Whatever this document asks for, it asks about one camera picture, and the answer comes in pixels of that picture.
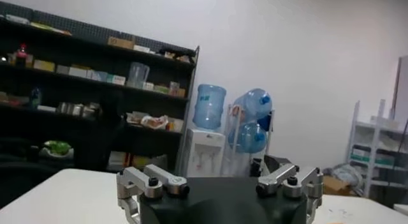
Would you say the white work table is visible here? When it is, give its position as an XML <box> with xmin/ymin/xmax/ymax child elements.
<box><xmin>0</xmin><ymin>167</ymin><xmax>408</xmax><ymax>224</ymax></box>

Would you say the yellow product box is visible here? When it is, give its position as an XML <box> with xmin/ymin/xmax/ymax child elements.
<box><xmin>33</xmin><ymin>59</ymin><xmax>55</xmax><ymax>72</ymax></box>

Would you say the small brown cardboard box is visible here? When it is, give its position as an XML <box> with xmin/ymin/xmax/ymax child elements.
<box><xmin>107</xmin><ymin>36</ymin><xmax>135</xmax><ymax>50</ymax></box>

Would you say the large open brown cardboard box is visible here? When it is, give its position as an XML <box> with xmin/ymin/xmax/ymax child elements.
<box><xmin>321</xmin><ymin>175</ymin><xmax>354</xmax><ymax>196</ymax></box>

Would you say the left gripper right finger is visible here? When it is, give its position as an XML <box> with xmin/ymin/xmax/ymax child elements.
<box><xmin>256</xmin><ymin>163</ymin><xmax>324</xmax><ymax>224</ymax></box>

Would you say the grey pile of clothes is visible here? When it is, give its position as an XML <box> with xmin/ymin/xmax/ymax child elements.
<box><xmin>323</xmin><ymin>163</ymin><xmax>364</xmax><ymax>190</ymax></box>

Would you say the white plastic bag with food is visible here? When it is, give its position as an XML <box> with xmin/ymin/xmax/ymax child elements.
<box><xmin>140</xmin><ymin>114</ymin><xmax>170</xmax><ymax>130</ymax></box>

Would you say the white metal jug rack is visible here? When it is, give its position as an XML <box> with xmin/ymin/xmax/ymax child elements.
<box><xmin>221</xmin><ymin>103</ymin><xmax>275</xmax><ymax>178</ymax></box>

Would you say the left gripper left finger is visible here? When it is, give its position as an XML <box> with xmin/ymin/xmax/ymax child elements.
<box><xmin>116</xmin><ymin>163</ymin><xmax>191</xmax><ymax>224</ymax></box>

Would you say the white water dispenser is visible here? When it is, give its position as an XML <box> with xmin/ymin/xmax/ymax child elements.
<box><xmin>183</xmin><ymin>128</ymin><xmax>226</xmax><ymax>178</ymax></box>

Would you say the blue water cooler jug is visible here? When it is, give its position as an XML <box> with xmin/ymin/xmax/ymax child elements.
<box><xmin>192</xmin><ymin>84</ymin><xmax>227</xmax><ymax>131</ymax></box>
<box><xmin>228</xmin><ymin>121</ymin><xmax>268</xmax><ymax>154</ymax></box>
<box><xmin>234</xmin><ymin>87</ymin><xmax>273</xmax><ymax>121</ymax></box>

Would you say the metal cooking pot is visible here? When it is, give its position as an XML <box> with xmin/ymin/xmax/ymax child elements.
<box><xmin>56</xmin><ymin>101</ymin><xmax>101</xmax><ymax>119</ymax></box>

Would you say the green toy on white dish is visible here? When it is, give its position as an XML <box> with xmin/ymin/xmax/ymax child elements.
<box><xmin>40</xmin><ymin>140</ymin><xmax>74</xmax><ymax>159</ymax></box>

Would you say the clear plastic measuring jug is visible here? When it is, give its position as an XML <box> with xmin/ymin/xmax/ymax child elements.
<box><xmin>127</xmin><ymin>61</ymin><xmax>150</xmax><ymax>89</ymax></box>

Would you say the small blue bottle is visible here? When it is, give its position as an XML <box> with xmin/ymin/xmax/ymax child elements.
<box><xmin>30</xmin><ymin>86</ymin><xmax>42</xmax><ymax>110</ymax></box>

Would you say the black shelving unit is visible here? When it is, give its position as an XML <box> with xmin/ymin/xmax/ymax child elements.
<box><xmin>0</xmin><ymin>0</ymin><xmax>200</xmax><ymax>178</ymax></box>

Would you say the white metal shelving rack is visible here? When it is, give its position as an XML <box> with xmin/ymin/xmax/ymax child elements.
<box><xmin>346</xmin><ymin>99</ymin><xmax>408</xmax><ymax>199</ymax></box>

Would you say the pink product box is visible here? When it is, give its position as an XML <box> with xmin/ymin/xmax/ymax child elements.
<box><xmin>168</xmin><ymin>81</ymin><xmax>181</xmax><ymax>97</ymax></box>

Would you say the cola bottle with red label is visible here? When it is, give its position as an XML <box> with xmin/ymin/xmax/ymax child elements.
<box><xmin>15</xmin><ymin>42</ymin><xmax>29</xmax><ymax>68</ymax></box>

